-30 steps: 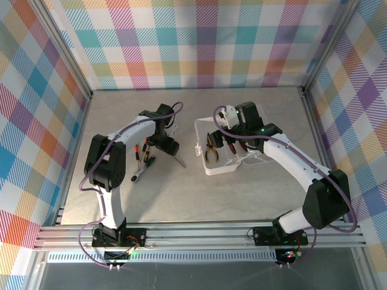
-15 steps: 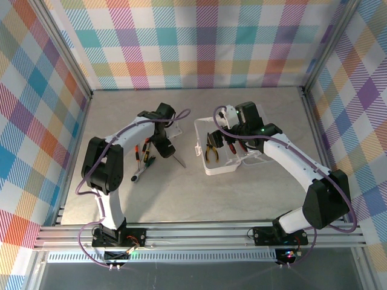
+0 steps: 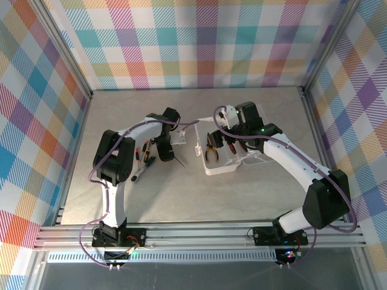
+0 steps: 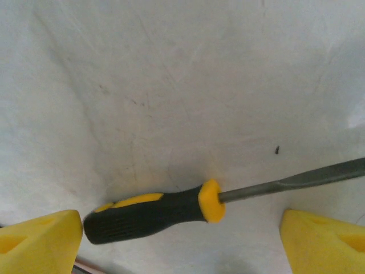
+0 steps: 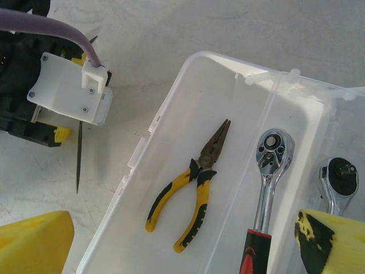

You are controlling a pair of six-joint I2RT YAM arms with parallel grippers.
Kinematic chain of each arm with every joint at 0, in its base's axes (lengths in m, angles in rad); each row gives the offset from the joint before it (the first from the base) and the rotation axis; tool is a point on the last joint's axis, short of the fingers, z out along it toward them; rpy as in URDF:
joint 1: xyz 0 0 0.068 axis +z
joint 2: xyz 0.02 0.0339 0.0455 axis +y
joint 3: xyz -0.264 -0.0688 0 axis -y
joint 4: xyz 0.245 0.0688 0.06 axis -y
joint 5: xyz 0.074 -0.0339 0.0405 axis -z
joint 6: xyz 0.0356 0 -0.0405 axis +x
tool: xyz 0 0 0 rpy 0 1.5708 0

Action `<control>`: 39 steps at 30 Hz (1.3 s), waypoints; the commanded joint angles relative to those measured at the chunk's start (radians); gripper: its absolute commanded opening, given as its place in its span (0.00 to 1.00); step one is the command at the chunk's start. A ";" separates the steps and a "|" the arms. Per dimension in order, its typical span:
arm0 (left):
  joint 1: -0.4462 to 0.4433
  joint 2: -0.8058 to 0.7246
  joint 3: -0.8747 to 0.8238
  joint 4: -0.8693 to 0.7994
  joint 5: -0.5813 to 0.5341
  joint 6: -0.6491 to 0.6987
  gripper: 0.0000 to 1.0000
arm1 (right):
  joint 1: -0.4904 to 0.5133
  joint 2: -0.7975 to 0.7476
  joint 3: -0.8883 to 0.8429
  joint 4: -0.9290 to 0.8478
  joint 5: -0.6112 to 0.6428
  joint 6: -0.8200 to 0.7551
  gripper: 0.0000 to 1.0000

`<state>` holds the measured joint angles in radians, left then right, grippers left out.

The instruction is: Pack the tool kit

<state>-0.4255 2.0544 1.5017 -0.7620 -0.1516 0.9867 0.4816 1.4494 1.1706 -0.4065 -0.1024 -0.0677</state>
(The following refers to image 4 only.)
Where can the black screwdriver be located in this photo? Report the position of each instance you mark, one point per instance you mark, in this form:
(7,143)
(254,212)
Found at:
(148,214)

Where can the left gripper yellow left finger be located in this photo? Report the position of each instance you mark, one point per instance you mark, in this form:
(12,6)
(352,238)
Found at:
(37,245)

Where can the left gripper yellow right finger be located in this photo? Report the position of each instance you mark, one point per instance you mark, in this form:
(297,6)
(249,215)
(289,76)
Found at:
(328,248)

